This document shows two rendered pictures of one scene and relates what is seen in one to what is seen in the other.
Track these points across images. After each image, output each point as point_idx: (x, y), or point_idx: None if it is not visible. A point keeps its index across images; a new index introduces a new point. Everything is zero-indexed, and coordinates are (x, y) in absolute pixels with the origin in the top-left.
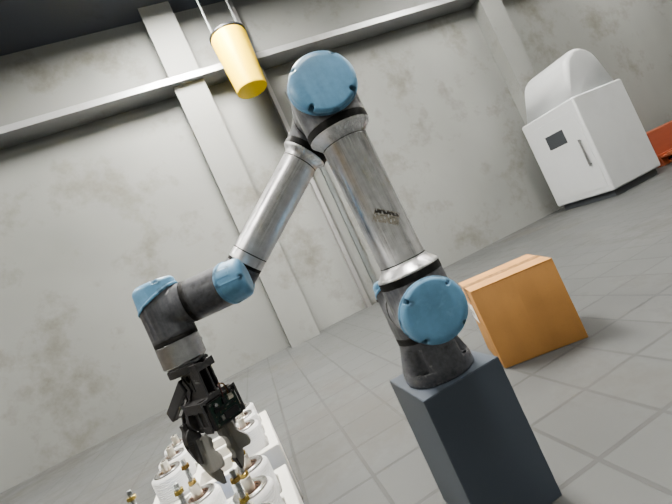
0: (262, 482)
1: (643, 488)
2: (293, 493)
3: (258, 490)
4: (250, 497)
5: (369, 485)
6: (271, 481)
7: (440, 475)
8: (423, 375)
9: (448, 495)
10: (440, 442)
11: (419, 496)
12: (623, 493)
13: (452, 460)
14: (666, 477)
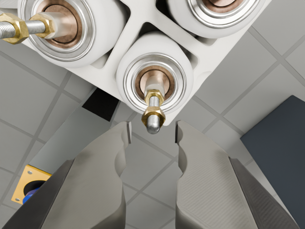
0: (240, 10)
1: (272, 192)
2: (265, 2)
3: (215, 27)
4: (198, 21)
5: None
6: (247, 22)
7: (292, 130)
8: None
9: (282, 116)
10: (285, 197)
11: (302, 69)
12: (271, 186)
13: (272, 186)
14: (277, 199)
